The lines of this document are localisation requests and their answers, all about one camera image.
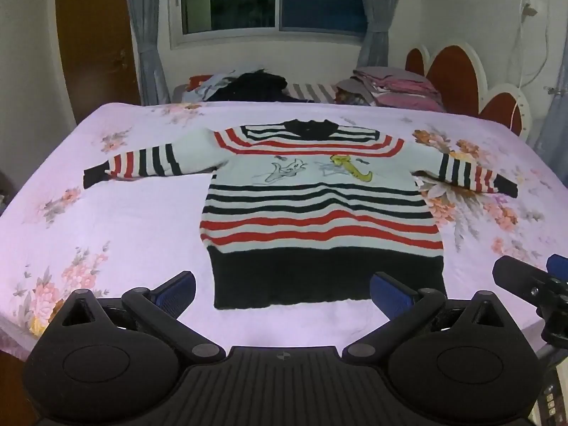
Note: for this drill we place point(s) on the red and white headboard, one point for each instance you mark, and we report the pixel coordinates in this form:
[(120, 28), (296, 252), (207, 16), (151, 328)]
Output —
[(457, 75)]

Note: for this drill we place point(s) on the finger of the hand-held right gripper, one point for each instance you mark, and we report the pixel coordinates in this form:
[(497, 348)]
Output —
[(514, 270), (559, 265)]

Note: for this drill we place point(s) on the stack of pink grey bedding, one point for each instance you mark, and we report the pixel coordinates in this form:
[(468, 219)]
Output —
[(399, 88)]

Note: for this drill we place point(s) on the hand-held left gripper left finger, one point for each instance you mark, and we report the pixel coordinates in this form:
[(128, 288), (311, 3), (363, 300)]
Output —
[(177, 293)]

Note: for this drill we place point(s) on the light coloured clothes pile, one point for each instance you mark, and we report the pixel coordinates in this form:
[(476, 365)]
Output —
[(204, 88)]

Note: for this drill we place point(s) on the grey curtain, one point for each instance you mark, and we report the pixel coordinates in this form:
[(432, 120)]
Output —
[(377, 9), (146, 31)]

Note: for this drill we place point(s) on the pink floral bed sheet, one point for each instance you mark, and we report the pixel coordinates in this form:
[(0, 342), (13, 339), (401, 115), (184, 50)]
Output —
[(133, 213)]

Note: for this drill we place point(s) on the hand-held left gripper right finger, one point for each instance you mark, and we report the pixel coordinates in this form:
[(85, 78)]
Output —
[(390, 295)]

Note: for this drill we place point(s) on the brown wooden door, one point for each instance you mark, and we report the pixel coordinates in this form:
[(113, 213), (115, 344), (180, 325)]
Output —
[(93, 53)]

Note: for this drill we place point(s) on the grey hanging cloth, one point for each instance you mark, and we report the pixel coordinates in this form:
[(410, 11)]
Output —
[(552, 128)]

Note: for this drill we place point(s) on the grey striped mattress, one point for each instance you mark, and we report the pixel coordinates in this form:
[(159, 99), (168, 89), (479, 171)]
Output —
[(310, 91)]

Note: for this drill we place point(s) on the black clothes pile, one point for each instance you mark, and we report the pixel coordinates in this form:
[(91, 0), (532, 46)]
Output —
[(257, 86)]

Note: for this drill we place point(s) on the red black white striped sweater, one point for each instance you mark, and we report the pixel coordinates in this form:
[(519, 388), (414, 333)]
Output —
[(310, 213)]

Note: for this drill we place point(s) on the colourful floral cloth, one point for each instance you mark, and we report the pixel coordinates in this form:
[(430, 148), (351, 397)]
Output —
[(350, 96)]

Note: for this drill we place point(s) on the white wall socket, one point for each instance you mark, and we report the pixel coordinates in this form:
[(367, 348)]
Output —
[(528, 6)]

